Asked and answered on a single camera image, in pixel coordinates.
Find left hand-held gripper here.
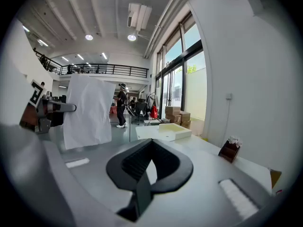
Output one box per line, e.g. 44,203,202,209
28,79,77,134

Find brown wooden holder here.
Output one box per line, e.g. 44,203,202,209
218,140,241,163

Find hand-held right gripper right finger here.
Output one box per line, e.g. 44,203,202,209
144,138,270,227

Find cream cardboard sheet with cut-out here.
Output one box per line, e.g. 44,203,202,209
158,123,192,141

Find stack of brown cardboard boxes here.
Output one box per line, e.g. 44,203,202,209
165,105,191,130

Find clothes rack with garments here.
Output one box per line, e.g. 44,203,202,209
146,92,160,108

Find black office chair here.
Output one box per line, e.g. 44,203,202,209
132,102,149,125

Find brown cardboard sheet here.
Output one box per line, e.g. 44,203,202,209
269,169,282,189

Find pink white flowers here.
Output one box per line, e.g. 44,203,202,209
228,136,243,148

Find white A4 paper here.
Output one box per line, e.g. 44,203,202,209
62,73,116,150

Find black framed glass door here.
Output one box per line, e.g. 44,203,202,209
155,10,208,127

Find black mezzanine railing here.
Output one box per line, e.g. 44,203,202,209
34,50,149,78

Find person's light grey sweatshirt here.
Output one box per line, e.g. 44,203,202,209
0,64,28,126

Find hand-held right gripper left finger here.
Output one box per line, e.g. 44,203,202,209
45,138,154,227

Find white ceiling air conditioner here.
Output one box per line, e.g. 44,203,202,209
127,2,152,32

